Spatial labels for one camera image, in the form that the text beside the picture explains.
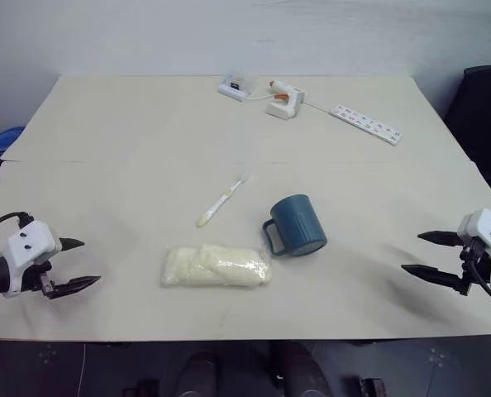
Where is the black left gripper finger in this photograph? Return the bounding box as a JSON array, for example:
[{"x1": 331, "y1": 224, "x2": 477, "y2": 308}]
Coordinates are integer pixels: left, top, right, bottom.
[
  {"x1": 48, "y1": 275, "x2": 102, "y2": 300},
  {"x1": 59, "y1": 237, "x2": 86, "y2": 252}
]

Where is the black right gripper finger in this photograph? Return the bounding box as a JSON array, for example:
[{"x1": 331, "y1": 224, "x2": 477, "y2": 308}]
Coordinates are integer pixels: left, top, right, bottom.
[
  {"x1": 417, "y1": 230, "x2": 462, "y2": 248},
  {"x1": 400, "y1": 264, "x2": 464, "y2": 291}
]

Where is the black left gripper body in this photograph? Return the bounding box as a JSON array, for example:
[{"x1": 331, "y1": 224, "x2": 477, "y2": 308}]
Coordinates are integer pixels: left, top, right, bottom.
[{"x1": 21, "y1": 249, "x2": 64, "y2": 297}]

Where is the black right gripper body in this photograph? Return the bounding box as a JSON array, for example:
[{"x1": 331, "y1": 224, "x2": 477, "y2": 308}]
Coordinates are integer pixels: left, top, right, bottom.
[{"x1": 456, "y1": 233, "x2": 491, "y2": 297}]

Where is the black chair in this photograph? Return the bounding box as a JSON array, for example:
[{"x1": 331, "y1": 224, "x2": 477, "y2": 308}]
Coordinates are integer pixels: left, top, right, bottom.
[{"x1": 442, "y1": 65, "x2": 491, "y2": 199}]

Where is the blue plastic basin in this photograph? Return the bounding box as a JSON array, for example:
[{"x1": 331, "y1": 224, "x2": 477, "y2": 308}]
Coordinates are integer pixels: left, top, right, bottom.
[{"x1": 0, "y1": 126, "x2": 26, "y2": 156}]

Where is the white power strip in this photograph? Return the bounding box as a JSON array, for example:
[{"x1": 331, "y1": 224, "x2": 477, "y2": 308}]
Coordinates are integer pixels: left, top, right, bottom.
[{"x1": 329, "y1": 103, "x2": 404, "y2": 147}]

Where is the dark blue ribbed cup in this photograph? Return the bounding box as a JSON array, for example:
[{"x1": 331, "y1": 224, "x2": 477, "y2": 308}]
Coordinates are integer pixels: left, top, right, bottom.
[{"x1": 262, "y1": 194, "x2": 328, "y2": 258}]

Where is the white towel in plastic bag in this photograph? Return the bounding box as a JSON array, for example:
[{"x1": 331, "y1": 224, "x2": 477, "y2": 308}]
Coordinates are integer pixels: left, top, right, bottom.
[{"x1": 159, "y1": 243, "x2": 274, "y2": 289}]

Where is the dark rounded shape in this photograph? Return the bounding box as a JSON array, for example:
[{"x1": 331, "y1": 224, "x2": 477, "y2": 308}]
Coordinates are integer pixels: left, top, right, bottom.
[{"x1": 174, "y1": 350, "x2": 221, "y2": 397}]

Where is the white and yellow toothbrush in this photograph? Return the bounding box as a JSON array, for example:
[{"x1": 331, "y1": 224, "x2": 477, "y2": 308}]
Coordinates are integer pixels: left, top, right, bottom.
[{"x1": 195, "y1": 173, "x2": 254, "y2": 228}]

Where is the white glue gun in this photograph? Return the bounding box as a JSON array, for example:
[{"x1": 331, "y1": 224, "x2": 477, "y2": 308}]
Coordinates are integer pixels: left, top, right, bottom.
[{"x1": 264, "y1": 79, "x2": 306, "y2": 122}]

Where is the white box with clear lid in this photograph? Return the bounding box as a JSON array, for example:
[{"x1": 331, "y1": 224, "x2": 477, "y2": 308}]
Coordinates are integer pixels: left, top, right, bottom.
[{"x1": 217, "y1": 71, "x2": 258, "y2": 103}]

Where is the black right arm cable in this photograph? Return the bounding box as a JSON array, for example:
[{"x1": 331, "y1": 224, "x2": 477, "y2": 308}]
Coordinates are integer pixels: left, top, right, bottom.
[{"x1": 460, "y1": 243, "x2": 491, "y2": 324}]

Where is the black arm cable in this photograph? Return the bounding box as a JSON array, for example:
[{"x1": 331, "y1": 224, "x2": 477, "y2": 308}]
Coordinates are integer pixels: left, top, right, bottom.
[
  {"x1": 460, "y1": 243, "x2": 491, "y2": 324},
  {"x1": 0, "y1": 211, "x2": 35, "y2": 237}
]

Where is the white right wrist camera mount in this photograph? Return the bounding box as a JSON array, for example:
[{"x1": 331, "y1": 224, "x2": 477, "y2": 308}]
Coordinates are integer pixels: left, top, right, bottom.
[{"x1": 456, "y1": 208, "x2": 491, "y2": 291}]

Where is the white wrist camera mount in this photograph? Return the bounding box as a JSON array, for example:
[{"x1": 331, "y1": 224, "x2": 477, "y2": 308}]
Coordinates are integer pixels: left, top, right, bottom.
[
  {"x1": 0, "y1": 220, "x2": 64, "y2": 299},
  {"x1": 456, "y1": 208, "x2": 491, "y2": 291}
]

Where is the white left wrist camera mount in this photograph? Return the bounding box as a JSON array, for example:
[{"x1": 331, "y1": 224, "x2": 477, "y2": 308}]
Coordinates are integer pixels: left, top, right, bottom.
[{"x1": 0, "y1": 220, "x2": 64, "y2": 299}]

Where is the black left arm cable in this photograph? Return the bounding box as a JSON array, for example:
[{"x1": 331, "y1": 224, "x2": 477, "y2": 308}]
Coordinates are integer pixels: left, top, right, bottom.
[{"x1": 0, "y1": 211, "x2": 35, "y2": 237}]

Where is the white power strip cable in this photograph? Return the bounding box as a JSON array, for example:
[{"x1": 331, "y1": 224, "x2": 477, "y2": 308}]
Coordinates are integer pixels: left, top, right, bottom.
[{"x1": 302, "y1": 100, "x2": 333, "y2": 113}]

